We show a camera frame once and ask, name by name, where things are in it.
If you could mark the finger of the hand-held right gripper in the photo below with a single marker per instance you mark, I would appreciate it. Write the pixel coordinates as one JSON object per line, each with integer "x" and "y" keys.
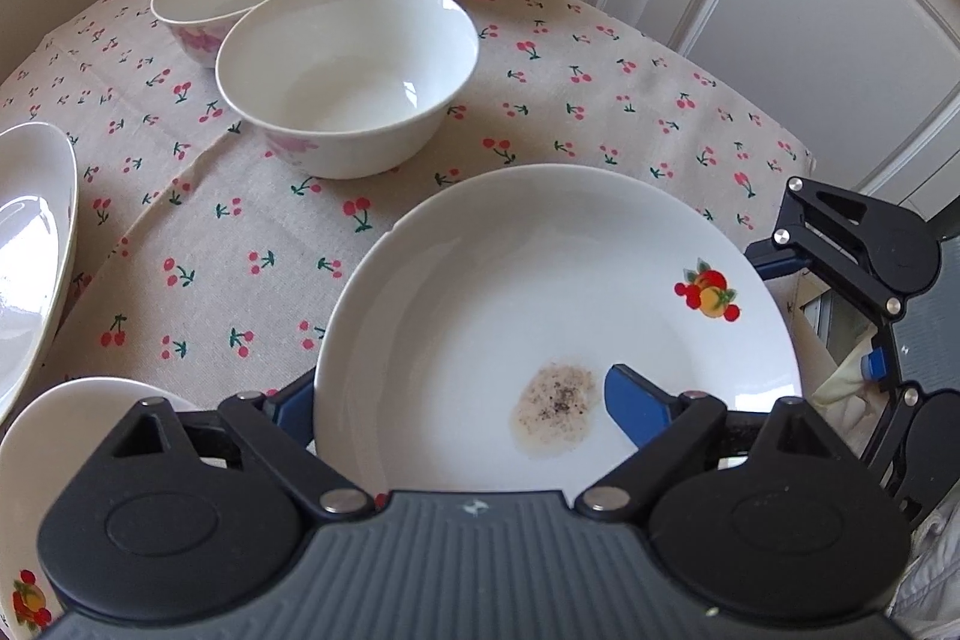
{"x": 874, "y": 364}
{"x": 776, "y": 263}

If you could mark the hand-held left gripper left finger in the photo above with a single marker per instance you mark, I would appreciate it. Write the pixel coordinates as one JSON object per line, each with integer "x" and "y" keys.
{"x": 296, "y": 407}

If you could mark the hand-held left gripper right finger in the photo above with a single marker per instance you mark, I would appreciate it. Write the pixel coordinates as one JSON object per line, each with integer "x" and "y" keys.
{"x": 637, "y": 404}

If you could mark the white plate with fruit print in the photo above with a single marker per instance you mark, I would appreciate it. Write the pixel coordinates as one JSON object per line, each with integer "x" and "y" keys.
{"x": 525, "y": 280}
{"x": 45, "y": 445}

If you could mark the cream cloth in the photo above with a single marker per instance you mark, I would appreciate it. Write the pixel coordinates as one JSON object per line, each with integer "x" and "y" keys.
{"x": 840, "y": 385}

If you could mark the cherry print tablecloth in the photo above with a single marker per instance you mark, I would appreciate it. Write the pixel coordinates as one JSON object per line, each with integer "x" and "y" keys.
{"x": 225, "y": 235}

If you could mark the light grey clothing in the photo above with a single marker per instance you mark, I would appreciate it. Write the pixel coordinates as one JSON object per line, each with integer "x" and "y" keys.
{"x": 930, "y": 580}

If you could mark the plain white plate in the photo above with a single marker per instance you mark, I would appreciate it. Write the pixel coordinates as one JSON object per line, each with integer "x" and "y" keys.
{"x": 30, "y": 250}

